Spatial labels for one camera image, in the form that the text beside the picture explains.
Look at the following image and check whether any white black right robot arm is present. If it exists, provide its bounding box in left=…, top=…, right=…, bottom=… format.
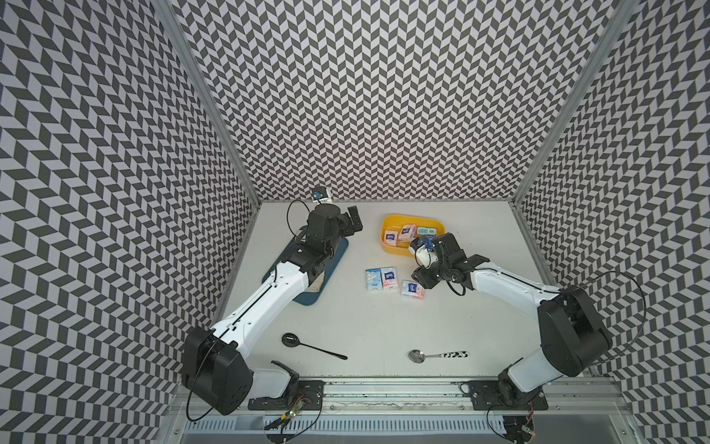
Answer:
left=409, top=233, right=613, bottom=407

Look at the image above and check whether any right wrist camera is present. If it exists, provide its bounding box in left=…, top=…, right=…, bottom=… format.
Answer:
left=409, top=238, right=437, bottom=269

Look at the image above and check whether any teal plastic tray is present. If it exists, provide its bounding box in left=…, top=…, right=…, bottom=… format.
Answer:
left=262, top=238, right=349, bottom=306

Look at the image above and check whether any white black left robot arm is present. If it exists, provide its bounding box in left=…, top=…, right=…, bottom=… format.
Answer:
left=182, top=203, right=364, bottom=416

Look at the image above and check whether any beige linen cloth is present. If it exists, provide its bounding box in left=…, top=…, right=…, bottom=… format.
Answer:
left=304, top=270, right=327, bottom=293

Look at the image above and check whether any black plastic spoon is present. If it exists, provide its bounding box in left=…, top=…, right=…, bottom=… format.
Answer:
left=281, top=333, right=349, bottom=361

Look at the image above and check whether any metal spoon patterned handle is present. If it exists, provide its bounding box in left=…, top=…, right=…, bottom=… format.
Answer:
left=408, top=350, right=469, bottom=364

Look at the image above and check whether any mint green tissue pack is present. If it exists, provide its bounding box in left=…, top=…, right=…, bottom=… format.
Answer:
left=417, top=227, right=437, bottom=237

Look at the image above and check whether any yellow plastic storage box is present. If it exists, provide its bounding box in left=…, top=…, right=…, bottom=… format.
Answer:
left=380, top=214, right=447, bottom=257

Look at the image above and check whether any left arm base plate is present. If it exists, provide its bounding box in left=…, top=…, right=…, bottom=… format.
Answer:
left=248, top=379, right=325, bottom=413

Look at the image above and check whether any aluminium front rail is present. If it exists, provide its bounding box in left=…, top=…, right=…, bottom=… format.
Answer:
left=165, top=376, right=633, bottom=417

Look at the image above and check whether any light blue cartoon tissue pack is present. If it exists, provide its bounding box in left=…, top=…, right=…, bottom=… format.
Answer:
left=365, top=268, right=384, bottom=292

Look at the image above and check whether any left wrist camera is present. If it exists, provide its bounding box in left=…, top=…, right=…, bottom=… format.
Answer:
left=311, top=186, right=333, bottom=204

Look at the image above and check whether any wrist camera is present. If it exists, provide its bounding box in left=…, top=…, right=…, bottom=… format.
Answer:
left=409, top=238, right=437, bottom=269
left=311, top=186, right=333, bottom=204

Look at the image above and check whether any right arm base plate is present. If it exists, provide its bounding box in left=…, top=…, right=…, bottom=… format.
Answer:
left=464, top=379, right=549, bottom=412

